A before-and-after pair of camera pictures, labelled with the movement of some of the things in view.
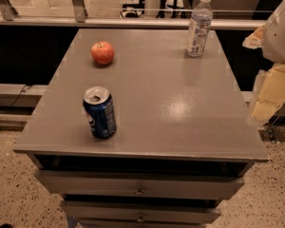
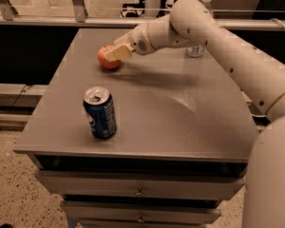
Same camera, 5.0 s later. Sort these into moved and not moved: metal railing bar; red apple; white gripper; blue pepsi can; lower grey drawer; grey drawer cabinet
Moved: white gripper; red apple
Not moved: grey drawer cabinet; lower grey drawer; metal railing bar; blue pepsi can
